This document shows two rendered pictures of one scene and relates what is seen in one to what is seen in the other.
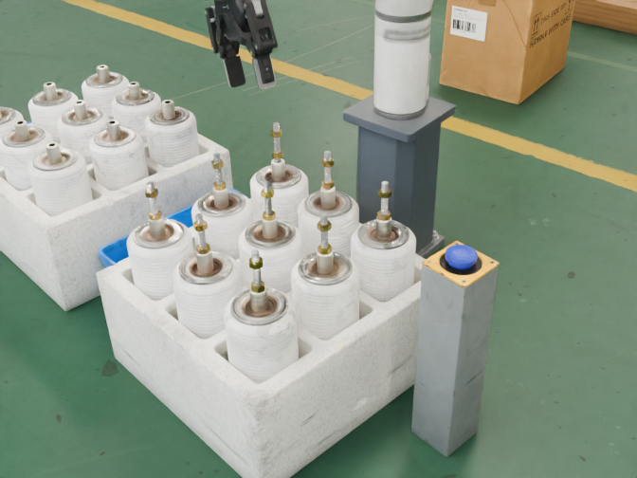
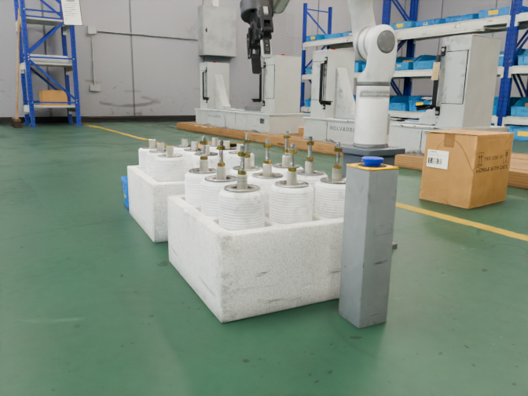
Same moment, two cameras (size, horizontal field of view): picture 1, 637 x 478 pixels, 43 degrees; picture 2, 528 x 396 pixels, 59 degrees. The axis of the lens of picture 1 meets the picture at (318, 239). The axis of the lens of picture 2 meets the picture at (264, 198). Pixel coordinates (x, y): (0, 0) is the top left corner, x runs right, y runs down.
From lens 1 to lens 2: 54 cm
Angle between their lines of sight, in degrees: 26
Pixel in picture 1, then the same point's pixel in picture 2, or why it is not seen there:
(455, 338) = (364, 215)
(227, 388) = (210, 232)
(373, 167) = not seen: hidden behind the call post
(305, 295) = (274, 194)
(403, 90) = (369, 128)
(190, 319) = (204, 207)
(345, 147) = not seen: hidden behind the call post
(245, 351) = (225, 210)
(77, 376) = (143, 264)
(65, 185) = (170, 166)
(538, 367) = (445, 302)
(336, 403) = (284, 273)
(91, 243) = not seen: hidden behind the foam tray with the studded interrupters
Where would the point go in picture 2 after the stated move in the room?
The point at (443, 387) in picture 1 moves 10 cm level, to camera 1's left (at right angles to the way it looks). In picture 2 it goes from (357, 262) to (305, 257)
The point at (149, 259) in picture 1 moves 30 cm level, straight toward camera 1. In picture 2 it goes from (193, 178) to (165, 208)
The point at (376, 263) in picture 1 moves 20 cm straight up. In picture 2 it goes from (328, 192) to (331, 100)
